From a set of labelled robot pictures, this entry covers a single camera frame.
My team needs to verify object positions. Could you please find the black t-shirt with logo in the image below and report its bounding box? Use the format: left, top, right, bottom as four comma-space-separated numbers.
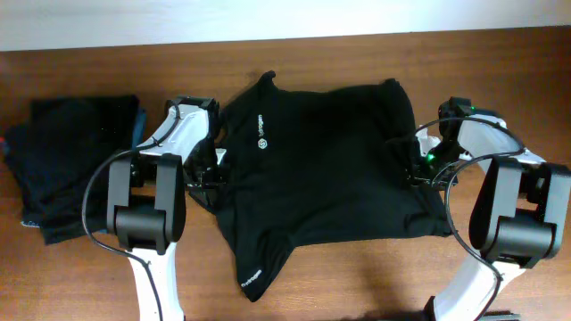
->
213, 72, 451, 301

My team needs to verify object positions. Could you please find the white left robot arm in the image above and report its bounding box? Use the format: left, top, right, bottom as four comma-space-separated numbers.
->
106, 96, 225, 320

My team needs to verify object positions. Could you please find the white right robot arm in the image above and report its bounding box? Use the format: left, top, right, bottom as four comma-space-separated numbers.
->
402, 97, 570, 321

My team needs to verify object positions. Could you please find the stack of folded dark clothes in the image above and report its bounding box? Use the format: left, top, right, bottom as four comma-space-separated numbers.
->
1, 95, 146, 245

